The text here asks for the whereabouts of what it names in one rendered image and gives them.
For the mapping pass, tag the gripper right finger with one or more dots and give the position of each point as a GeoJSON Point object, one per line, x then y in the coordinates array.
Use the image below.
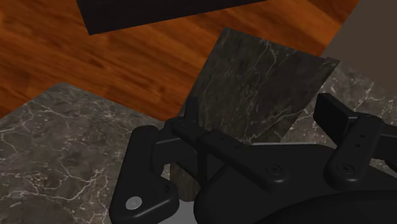
{"type": "Point", "coordinates": [353, 149]}

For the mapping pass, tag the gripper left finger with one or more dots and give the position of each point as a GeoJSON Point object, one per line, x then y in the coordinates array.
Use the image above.
{"type": "Point", "coordinates": [145, 173]}

